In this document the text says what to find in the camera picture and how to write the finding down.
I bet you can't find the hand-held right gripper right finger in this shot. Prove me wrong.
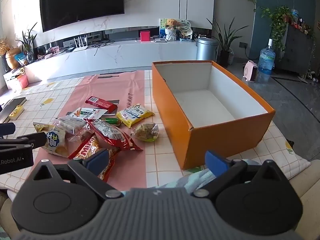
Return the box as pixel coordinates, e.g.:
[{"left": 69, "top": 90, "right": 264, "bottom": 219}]
[{"left": 191, "top": 150, "right": 292, "bottom": 198}]

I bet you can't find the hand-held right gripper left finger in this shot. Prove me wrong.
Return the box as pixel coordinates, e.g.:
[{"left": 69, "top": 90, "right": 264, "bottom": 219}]
[{"left": 27, "top": 148, "right": 123, "bottom": 200}]

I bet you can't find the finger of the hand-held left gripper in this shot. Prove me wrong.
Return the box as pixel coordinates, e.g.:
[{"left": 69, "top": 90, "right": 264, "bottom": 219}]
[
  {"left": 0, "top": 123, "right": 16, "bottom": 139},
  {"left": 0, "top": 132, "right": 48, "bottom": 153}
]

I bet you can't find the red orange cracker bag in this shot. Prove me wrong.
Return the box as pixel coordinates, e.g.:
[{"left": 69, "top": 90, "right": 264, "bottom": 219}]
[{"left": 69, "top": 135, "right": 120, "bottom": 183}]

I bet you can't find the yellow blue chips bag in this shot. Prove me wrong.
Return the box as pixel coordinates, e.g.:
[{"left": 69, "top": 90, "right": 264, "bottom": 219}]
[{"left": 33, "top": 122, "right": 69, "bottom": 157}]

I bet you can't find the orange cardboard box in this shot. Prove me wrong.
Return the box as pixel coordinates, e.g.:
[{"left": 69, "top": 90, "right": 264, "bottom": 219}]
[{"left": 152, "top": 60, "right": 275, "bottom": 170}]

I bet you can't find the red snack bag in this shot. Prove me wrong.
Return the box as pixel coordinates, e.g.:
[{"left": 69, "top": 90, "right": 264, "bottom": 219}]
[{"left": 86, "top": 119, "right": 143, "bottom": 152}]

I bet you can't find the clear snack packet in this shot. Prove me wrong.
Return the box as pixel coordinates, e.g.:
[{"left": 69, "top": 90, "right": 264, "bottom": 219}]
[{"left": 55, "top": 116, "right": 88, "bottom": 133}]

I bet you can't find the round clear snack pack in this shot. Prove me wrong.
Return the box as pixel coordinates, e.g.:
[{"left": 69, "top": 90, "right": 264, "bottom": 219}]
[{"left": 131, "top": 122, "right": 160, "bottom": 142}]

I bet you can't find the small yellow item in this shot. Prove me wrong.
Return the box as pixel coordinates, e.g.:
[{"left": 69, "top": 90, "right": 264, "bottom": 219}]
[{"left": 10, "top": 106, "right": 25, "bottom": 117}]

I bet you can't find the light blue cloth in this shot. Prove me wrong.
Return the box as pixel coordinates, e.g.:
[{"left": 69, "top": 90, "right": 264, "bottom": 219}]
[{"left": 147, "top": 159, "right": 260, "bottom": 193}]

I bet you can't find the black notebook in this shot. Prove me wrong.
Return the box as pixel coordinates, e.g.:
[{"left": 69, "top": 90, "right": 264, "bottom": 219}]
[{"left": 0, "top": 97, "right": 27, "bottom": 124}]

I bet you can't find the white spicy strips packet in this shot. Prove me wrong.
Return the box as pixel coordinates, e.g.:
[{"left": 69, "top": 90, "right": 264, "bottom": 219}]
[{"left": 66, "top": 107, "right": 108, "bottom": 120}]

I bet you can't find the yellow snack packet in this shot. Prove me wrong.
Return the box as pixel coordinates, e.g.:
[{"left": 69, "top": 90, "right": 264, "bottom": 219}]
[{"left": 116, "top": 104, "right": 155, "bottom": 128}]

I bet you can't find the checkered tablecloth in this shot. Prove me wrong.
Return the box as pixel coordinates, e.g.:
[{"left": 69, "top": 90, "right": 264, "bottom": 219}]
[{"left": 0, "top": 70, "right": 312, "bottom": 198}]

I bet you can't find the dark red bar packet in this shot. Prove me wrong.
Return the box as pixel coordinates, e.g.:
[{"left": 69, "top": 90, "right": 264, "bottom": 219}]
[{"left": 85, "top": 96, "right": 118, "bottom": 113}]

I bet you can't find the black card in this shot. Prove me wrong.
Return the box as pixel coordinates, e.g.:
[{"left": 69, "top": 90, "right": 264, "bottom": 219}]
[{"left": 100, "top": 99, "right": 121, "bottom": 117}]

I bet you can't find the brown round vase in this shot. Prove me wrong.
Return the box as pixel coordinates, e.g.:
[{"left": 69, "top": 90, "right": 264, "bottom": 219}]
[{"left": 5, "top": 47, "right": 22, "bottom": 69}]

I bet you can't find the green potted plant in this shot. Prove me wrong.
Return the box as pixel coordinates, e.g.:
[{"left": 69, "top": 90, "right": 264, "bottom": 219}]
[{"left": 15, "top": 22, "right": 38, "bottom": 63}]

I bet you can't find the pink space heater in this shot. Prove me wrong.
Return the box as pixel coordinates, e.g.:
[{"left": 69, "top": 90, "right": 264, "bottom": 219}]
[{"left": 244, "top": 60, "right": 260, "bottom": 82}]

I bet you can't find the white router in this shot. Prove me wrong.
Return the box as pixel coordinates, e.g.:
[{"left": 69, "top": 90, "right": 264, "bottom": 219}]
[{"left": 65, "top": 36, "right": 88, "bottom": 53}]

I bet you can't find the snake plant in black pot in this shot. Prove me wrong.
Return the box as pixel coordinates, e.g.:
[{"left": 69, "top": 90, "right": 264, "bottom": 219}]
[{"left": 206, "top": 17, "right": 249, "bottom": 67}]

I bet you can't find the white marble tv console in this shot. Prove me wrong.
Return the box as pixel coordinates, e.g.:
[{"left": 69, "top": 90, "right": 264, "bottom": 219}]
[{"left": 24, "top": 40, "right": 198, "bottom": 83}]

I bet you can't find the blue water bottle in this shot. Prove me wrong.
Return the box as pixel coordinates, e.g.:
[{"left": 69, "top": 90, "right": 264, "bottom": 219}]
[{"left": 257, "top": 39, "right": 276, "bottom": 83}]

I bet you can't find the silver trash can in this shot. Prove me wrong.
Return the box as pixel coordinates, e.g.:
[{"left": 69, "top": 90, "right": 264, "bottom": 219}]
[{"left": 196, "top": 37, "right": 219, "bottom": 62}]

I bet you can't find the grey cabinet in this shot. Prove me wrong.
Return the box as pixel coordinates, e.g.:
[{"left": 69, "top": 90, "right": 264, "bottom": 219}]
[{"left": 275, "top": 24, "right": 317, "bottom": 78}]

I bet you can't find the teddy bear in white basket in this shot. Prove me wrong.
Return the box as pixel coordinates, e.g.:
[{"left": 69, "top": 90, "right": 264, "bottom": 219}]
[{"left": 164, "top": 18, "right": 181, "bottom": 41}]

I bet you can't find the round paper fan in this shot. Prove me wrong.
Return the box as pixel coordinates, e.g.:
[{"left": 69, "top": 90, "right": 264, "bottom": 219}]
[{"left": 176, "top": 19, "right": 192, "bottom": 37}]

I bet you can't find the black television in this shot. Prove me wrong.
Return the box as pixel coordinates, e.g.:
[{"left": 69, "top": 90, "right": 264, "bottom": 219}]
[{"left": 39, "top": 0, "right": 125, "bottom": 32}]

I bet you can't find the picture card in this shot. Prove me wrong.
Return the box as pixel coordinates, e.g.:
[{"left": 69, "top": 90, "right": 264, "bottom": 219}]
[{"left": 159, "top": 18, "right": 170, "bottom": 35}]

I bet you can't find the trailing pothos plant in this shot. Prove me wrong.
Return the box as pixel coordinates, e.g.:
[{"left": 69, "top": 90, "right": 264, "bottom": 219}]
[{"left": 260, "top": 5, "right": 295, "bottom": 58}]

